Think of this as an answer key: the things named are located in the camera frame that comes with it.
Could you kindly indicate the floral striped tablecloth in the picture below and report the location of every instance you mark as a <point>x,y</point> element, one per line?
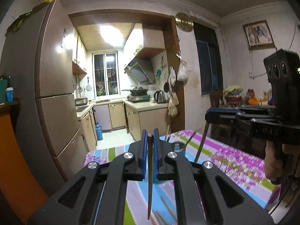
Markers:
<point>113,192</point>

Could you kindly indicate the hanging white plastic bag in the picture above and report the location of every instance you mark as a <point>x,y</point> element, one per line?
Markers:
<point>182,73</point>

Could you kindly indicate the brown three-door refrigerator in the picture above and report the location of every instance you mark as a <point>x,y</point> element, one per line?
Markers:
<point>38,58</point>

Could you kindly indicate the orange wooden cabinet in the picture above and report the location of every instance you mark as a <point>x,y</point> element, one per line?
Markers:
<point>21,195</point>

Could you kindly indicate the kitchen window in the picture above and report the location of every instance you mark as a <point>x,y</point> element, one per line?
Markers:
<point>106,74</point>

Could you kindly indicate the framed elephant picture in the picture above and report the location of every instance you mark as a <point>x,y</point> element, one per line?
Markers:
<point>258,35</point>

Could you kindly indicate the potted plant red pot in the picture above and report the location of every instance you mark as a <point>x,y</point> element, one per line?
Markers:
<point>233,94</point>

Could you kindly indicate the blue water jug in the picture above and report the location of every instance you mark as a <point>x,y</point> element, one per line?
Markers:
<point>98,129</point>

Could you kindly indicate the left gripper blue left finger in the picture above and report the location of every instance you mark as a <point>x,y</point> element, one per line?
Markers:
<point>143,153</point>

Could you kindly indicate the steel range hood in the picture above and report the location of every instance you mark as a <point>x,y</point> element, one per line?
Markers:
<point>141,70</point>

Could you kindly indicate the wooden chair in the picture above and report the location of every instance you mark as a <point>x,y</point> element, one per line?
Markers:
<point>216,99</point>

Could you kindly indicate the green box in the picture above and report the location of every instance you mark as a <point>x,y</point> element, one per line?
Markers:
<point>3,87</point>

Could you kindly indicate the dark curtained window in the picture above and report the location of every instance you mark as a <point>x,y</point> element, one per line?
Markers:
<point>211,76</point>

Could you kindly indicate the blue white cup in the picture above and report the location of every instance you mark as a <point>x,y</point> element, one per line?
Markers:
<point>9,94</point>

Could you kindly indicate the person right hand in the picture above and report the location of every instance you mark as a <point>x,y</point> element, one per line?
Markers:
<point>281,161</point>

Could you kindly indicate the wooden chopstick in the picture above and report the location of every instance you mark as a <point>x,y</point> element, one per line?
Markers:
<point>160,218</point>
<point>202,142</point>
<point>167,132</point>
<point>189,140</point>
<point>169,209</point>
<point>150,173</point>

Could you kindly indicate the black wok on stove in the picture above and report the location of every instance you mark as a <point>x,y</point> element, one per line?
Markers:
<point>138,90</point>

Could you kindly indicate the blue perforated utensil holder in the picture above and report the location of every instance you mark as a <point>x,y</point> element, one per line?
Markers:
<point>179,147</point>

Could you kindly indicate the stainless electric kettle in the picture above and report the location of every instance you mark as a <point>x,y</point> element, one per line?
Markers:
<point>159,97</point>

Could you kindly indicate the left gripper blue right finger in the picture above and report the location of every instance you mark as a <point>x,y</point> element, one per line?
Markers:
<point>157,153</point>

